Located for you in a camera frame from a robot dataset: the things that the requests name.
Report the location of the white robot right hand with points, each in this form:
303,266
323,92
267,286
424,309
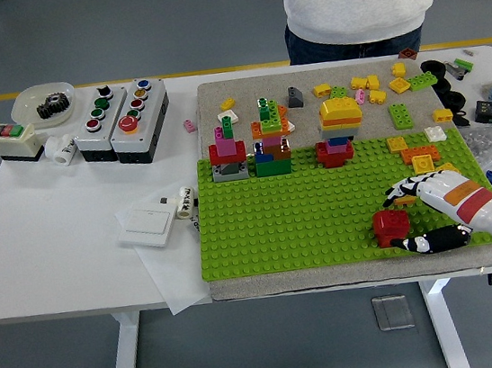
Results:
456,197

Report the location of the grey long brick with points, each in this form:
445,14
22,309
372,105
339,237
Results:
339,132

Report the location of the orange long brick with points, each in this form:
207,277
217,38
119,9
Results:
257,130
340,122

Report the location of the yellow domed brick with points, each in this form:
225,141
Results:
339,107

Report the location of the yellow square brick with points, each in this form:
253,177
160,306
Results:
448,167
396,144

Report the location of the yellow flat tile brick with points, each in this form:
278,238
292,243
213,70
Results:
399,85
422,163

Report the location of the yellow-orange square brick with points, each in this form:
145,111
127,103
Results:
404,201

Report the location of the orange flat plate brick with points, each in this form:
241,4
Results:
419,152

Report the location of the yellow small brick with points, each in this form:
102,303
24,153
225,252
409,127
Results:
321,90
377,96
399,69
372,81
443,115
358,83
227,103

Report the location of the red wide base brick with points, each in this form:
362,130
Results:
335,159

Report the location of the pink square brick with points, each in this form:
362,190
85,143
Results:
335,148
226,147

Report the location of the blue flat brick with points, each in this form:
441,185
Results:
338,140

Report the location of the pink small brick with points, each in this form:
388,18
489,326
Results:
360,96
189,125

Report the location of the brown square brick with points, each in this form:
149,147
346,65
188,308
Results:
409,54

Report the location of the lime small brick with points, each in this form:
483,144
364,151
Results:
338,92

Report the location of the white small brick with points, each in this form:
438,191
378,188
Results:
291,126

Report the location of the dark green long brick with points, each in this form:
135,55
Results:
273,168

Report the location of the grey slope brick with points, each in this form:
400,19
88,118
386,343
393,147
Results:
296,98

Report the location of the pink flat brick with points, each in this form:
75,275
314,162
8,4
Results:
273,139

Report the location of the orange slope brick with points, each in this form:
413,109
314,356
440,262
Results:
282,110

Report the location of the lime square brick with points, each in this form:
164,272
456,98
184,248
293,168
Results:
272,122

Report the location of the dark blue narrow brick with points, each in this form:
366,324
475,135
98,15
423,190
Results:
258,148

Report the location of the dark green tall brick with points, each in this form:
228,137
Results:
265,109

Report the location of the red long brick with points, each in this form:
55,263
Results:
241,150

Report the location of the grey wide brick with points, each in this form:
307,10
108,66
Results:
231,173

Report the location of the green narrow brick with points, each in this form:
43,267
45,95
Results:
228,128

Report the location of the magenta narrow brick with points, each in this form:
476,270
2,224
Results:
219,134

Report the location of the black rubber tyre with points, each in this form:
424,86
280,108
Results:
440,72
444,86
454,97

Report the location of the metal floor plate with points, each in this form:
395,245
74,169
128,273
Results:
392,312

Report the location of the small metal bolt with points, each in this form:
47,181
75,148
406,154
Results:
468,52

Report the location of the green studded baseplate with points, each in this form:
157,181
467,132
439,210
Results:
280,234

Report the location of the grey-brown mat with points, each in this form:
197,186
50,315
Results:
251,88

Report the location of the white printed pipe fitting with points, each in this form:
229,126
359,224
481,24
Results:
186,203

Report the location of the white paper sheet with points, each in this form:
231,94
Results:
182,283

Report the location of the grey emergency stop box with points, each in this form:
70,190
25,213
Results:
144,134

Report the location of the grey three-button control box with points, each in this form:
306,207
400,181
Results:
91,143

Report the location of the white pipe tee fitting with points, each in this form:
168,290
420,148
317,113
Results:
60,149

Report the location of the black metal gear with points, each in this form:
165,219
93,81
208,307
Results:
52,107

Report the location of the white plastic bowl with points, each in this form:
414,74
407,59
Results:
27,104

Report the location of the grey metal bracket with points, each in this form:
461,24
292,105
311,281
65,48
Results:
454,70

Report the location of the white wall switch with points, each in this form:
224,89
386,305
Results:
147,226

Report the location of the cream switch box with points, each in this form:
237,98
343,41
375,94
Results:
14,146

